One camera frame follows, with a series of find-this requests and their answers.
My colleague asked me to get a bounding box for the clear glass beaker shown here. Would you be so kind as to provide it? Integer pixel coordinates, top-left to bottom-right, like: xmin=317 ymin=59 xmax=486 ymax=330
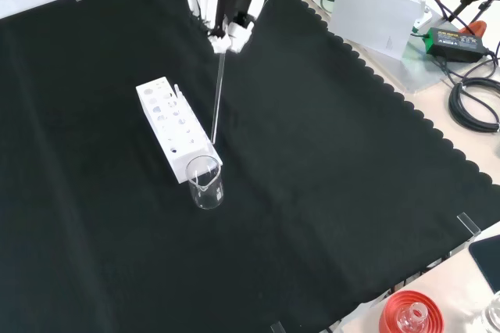
xmin=184 ymin=154 xmax=225 ymax=210

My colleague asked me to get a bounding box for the coiled black cable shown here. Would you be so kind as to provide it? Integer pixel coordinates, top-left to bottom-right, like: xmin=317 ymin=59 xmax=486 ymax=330
xmin=447 ymin=76 xmax=500 ymax=133

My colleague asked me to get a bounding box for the clear glass rod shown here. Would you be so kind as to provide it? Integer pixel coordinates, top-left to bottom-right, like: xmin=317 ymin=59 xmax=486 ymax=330
xmin=209 ymin=52 xmax=228 ymax=145

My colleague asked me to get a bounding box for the black power adapter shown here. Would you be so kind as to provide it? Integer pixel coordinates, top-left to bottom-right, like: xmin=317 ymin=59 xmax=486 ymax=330
xmin=423 ymin=27 xmax=490 ymax=64

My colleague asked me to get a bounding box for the clear round-bottom flask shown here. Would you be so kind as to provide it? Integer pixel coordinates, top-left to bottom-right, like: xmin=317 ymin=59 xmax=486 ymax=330
xmin=395 ymin=302 xmax=430 ymax=333

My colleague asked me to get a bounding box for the pale board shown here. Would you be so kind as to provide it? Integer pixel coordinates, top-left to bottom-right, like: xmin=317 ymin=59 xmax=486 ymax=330
xmin=329 ymin=0 xmax=426 ymax=61

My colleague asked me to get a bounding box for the clear glass vessel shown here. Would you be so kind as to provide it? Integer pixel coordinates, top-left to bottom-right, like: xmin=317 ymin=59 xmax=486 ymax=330
xmin=480 ymin=291 xmax=500 ymax=333

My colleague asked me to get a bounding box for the dark tablet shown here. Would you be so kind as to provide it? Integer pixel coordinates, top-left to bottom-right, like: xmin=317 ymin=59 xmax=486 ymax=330
xmin=468 ymin=234 xmax=500 ymax=294

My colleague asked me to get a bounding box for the metal base plate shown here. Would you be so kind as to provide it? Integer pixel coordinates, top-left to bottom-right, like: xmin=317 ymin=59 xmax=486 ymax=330
xmin=299 ymin=0 xmax=451 ymax=95

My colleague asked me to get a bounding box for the white test tube rack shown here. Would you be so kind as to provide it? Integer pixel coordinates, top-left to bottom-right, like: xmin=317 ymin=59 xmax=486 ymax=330
xmin=135 ymin=76 xmax=224 ymax=185

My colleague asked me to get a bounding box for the black bench cloth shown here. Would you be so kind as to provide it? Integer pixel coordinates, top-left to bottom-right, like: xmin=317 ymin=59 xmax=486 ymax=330
xmin=0 ymin=0 xmax=495 ymax=333

